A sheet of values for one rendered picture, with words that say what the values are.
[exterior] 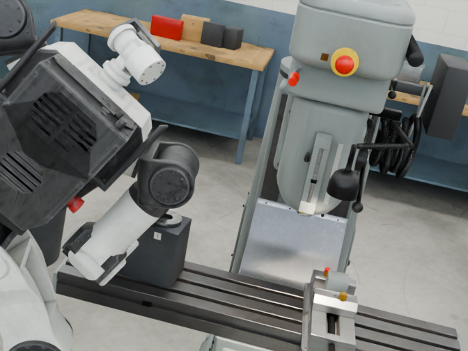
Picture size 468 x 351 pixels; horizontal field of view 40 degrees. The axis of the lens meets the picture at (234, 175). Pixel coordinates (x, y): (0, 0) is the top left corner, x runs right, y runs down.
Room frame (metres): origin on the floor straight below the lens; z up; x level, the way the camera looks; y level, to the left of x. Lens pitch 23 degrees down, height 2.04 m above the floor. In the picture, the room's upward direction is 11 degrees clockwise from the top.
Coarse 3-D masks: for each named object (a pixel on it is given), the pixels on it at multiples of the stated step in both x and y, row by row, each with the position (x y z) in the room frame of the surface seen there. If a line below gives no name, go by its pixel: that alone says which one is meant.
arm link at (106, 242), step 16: (128, 192) 1.18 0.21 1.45; (112, 208) 1.18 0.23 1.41; (128, 208) 1.16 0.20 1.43; (96, 224) 1.18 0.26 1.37; (112, 224) 1.15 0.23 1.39; (128, 224) 1.15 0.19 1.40; (144, 224) 1.16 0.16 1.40; (64, 240) 1.19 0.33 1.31; (80, 240) 1.16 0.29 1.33; (96, 240) 1.15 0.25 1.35; (112, 240) 1.15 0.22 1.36; (128, 240) 1.16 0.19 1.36; (96, 256) 1.14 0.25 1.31; (112, 256) 1.15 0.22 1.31; (112, 272) 1.17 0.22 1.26
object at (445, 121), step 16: (448, 64) 1.82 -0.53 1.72; (464, 64) 1.86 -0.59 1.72; (432, 80) 1.95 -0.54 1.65; (448, 80) 1.79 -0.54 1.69; (464, 80) 1.78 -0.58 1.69; (432, 96) 1.87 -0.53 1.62; (448, 96) 1.79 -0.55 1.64; (464, 96) 1.78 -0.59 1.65; (432, 112) 1.80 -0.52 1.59; (448, 112) 1.79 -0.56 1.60; (432, 128) 1.79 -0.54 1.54; (448, 128) 1.78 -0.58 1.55
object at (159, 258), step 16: (160, 224) 1.62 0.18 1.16; (176, 224) 1.63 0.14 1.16; (144, 240) 1.61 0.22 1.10; (160, 240) 1.60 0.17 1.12; (176, 240) 1.59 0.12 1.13; (128, 256) 1.62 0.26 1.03; (144, 256) 1.61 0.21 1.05; (160, 256) 1.60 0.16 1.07; (176, 256) 1.61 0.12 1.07; (128, 272) 1.61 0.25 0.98; (144, 272) 1.61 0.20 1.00; (160, 272) 1.60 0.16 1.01; (176, 272) 1.63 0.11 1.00
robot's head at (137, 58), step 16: (128, 32) 1.25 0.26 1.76; (112, 48) 1.25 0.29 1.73; (128, 48) 1.22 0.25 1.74; (144, 48) 1.22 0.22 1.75; (112, 64) 1.22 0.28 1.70; (128, 64) 1.21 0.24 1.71; (144, 64) 1.20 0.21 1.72; (160, 64) 1.22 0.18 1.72; (128, 80) 1.24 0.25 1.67; (144, 80) 1.22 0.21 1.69
